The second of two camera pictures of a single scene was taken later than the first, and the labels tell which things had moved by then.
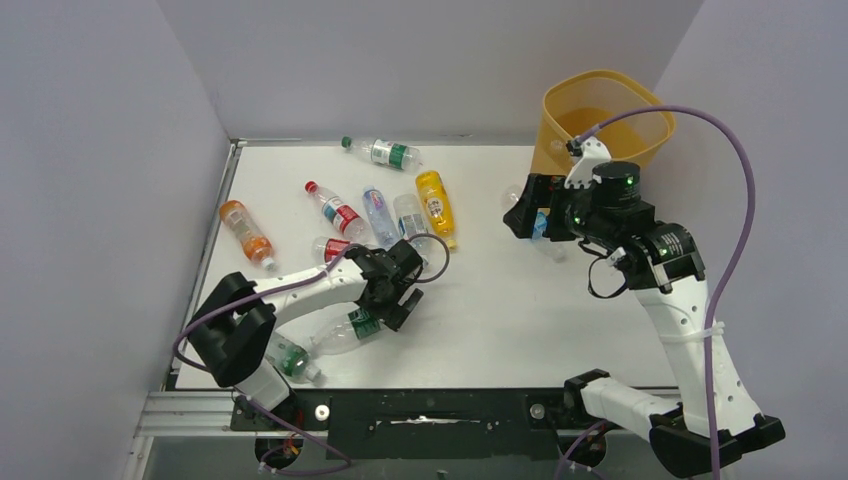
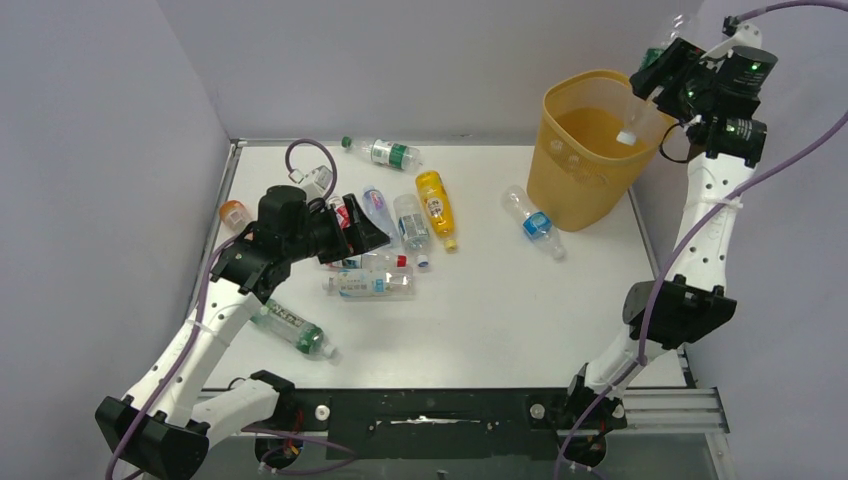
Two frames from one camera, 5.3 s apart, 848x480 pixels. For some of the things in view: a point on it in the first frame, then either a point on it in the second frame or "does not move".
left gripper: x=398 y=313 -> x=363 y=237
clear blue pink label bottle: x=380 y=217 does not move
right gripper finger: x=537 y=193 -> x=668 y=69
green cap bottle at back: x=386 y=152 does not move
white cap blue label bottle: x=412 y=224 does not move
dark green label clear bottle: x=338 y=325 -> x=628 y=134
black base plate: x=419 y=424 does not move
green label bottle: x=292 y=359 -> x=291 y=327
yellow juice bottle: x=437 y=204 does not move
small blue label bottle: x=540 y=233 does not move
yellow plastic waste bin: x=575 y=104 does not move
